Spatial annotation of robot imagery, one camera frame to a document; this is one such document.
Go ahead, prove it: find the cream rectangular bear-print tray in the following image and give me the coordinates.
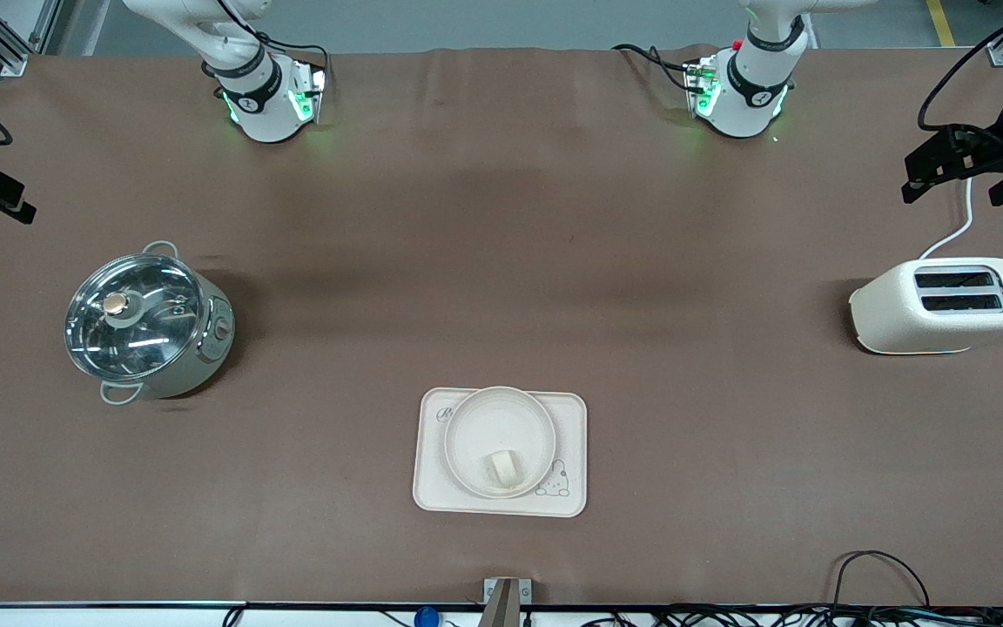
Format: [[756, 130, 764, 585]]
[[413, 388, 589, 519]]

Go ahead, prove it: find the black arm base cable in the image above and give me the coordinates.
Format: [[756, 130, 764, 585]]
[[212, 0, 331, 72], [611, 43, 696, 93]]

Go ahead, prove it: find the glass pot lid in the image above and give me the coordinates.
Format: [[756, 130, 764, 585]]
[[64, 253, 207, 381]]

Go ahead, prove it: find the black cable bundle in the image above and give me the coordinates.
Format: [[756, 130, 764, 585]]
[[578, 603, 1003, 627]]

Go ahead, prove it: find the white toaster power cord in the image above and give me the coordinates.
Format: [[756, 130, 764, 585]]
[[917, 178, 975, 261]]

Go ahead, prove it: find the cream round plate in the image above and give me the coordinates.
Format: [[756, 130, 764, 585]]
[[444, 386, 558, 501]]

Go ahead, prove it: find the cream two-slot toaster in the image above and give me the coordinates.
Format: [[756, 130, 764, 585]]
[[849, 256, 1003, 356]]

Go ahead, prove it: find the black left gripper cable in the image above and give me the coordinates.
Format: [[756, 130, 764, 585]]
[[917, 0, 1003, 133]]

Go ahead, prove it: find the black looped cable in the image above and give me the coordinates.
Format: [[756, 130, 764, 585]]
[[831, 549, 932, 612]]

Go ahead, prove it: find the aluminium frame profile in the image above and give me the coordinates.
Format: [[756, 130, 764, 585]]
[[0, 0, 64, 78]]

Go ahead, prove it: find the pale steamed bun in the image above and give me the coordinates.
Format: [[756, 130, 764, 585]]
[[485, 448, 522, 488]]

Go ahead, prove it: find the black left arm base cable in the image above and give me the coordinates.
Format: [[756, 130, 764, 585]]
[[611, 43, 696, 93]]

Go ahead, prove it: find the black right arm base cable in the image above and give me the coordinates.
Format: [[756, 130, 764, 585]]
[[212, 0, 331, 72]]

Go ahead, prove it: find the brown table cover mat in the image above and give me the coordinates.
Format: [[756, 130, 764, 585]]
[[0, 45, 1003, 608]]

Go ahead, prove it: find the grey metal camera bracket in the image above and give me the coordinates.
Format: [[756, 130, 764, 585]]
[[481, 576, 534, 627]]

